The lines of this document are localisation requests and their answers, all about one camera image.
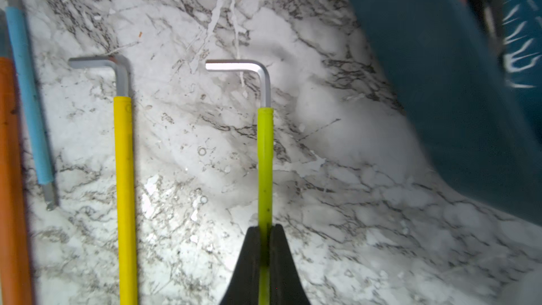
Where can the teal plastic storage box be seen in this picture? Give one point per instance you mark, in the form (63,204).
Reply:
(452,89)

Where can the orange handled hex key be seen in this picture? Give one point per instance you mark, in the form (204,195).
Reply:
(16,281)

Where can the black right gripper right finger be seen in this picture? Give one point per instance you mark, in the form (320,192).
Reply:
(285,283)

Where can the lime green handled hex key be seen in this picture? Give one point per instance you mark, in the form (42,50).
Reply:
(265,138)

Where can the blue handled hex key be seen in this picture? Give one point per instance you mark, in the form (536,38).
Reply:
(22,54)

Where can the yellow handled hex key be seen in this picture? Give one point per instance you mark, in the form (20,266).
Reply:
(124,160)

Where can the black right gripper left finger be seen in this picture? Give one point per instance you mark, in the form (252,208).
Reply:
(244,284)

